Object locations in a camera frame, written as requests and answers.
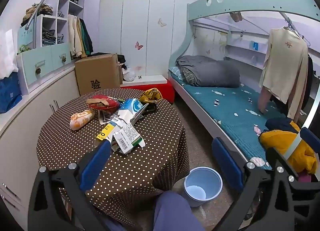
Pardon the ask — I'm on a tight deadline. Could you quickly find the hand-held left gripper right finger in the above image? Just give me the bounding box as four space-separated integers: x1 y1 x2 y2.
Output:
212 137 303 231

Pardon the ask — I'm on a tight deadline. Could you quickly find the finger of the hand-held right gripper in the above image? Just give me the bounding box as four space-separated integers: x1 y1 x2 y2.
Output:
301 127 320 148
266 147 320 196

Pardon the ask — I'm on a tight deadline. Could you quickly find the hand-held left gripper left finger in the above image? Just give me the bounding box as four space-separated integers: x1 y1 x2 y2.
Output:
27 141 112 231

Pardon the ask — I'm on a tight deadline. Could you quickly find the yellow label carton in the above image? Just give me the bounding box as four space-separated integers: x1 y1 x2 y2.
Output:
96 118 123 144

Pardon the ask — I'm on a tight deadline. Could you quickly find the light blue plastic bin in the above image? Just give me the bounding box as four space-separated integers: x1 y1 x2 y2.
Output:
184 167 223 208

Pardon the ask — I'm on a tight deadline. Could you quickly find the white barcode carton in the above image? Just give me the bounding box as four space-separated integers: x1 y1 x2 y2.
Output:
110 121 146 155

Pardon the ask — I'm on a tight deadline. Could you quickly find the printed paper leaflet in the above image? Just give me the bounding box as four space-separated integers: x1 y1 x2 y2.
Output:
98 110 118 125

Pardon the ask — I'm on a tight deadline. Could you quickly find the orange bread wrapper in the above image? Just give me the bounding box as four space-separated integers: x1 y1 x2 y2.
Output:
69 109 96 131

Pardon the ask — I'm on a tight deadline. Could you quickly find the red snack packet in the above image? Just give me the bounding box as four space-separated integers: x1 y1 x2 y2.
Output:
86 94 120 111

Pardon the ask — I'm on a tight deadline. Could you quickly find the tan paper strip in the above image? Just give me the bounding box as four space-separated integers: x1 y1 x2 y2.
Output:
86 98 113 107

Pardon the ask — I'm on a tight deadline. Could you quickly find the blue white carton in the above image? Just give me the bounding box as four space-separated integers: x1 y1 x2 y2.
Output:
117 98 149 128

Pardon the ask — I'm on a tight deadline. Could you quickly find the black wrapper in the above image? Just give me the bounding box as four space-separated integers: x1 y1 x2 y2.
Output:
141 102 158 115

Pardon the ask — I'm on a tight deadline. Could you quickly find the yellow bag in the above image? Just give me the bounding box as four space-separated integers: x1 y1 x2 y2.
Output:
138 88 163 104

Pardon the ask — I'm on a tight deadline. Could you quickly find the yellow navy jacket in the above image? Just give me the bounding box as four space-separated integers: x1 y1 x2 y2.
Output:
259 117 318 174

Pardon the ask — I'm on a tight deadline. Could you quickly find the magenta garment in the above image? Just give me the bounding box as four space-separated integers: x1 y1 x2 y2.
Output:
297 170 320 184

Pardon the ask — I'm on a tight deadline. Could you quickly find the brown polka dot tablecloth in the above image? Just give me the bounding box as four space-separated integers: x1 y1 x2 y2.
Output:
36 88 190 218

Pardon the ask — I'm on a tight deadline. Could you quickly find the teal quilted mattress cover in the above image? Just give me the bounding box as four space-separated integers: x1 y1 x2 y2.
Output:
168 67 300 170

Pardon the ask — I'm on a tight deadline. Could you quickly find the pink garment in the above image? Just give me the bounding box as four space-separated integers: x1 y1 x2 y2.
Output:
257 87 270 114

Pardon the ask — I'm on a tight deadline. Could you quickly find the black hanging garment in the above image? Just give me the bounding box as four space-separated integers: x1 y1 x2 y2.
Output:
304 55 314 111

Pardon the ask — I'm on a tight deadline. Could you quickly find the person's leg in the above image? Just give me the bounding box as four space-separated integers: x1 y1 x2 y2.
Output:
152 191 200 231

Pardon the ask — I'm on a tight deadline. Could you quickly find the cream sweater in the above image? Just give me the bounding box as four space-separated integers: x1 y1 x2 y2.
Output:
259 26 309 120

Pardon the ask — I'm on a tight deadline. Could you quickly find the white low cabinet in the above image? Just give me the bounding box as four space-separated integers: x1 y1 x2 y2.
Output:
0 61 83 221

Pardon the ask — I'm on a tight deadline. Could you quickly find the brown cardboard box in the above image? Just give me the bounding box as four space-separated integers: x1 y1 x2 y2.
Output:
74 53 123 96

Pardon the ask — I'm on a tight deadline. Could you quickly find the grey pillow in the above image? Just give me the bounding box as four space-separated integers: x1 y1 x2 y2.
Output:
176 55 240 88

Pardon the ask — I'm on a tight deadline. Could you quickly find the small white plastic bag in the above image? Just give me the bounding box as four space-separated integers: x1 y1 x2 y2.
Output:
122 66 137 82

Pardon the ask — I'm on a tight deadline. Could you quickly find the plaid pillow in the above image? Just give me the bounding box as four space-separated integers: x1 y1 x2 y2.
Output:
181 67 198 84

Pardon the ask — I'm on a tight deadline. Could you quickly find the red skirted white bench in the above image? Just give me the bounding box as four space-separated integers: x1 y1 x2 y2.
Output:
120 75 175 104

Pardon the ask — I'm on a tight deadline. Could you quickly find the light blue pillow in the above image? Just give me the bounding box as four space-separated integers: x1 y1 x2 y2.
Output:
172 67 185 80

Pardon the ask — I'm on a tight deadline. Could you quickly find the blue bag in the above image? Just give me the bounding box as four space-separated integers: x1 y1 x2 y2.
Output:
0 72 22 114

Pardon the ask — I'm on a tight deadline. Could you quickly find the metal clothes hanger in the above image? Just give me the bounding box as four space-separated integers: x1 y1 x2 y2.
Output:
282 18 312 46

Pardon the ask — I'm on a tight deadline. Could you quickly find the teal drawer unit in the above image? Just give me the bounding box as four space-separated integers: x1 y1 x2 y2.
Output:
16 43 73 94

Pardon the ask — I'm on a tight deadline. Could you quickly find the green hanging garment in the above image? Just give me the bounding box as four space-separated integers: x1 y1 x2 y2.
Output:
80 18 94 56

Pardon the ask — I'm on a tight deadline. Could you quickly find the cream hanging garment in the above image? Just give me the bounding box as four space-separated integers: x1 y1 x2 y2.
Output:
67 15 84 58

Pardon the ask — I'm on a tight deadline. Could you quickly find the large white plastic bag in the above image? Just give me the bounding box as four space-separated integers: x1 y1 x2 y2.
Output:
0 29 19 79

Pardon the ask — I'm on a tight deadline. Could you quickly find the white wardrobe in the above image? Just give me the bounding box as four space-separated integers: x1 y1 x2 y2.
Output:
99 0 193 76

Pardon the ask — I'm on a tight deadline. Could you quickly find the bed with teal quilt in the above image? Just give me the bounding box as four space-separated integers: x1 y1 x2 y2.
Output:
167 0 320 171

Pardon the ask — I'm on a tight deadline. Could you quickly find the white shelf unit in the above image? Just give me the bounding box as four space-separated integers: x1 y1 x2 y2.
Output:
35 0 87 49

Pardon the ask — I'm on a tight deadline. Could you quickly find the pile of olive clothes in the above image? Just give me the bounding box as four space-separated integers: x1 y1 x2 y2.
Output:
20 3 53 27

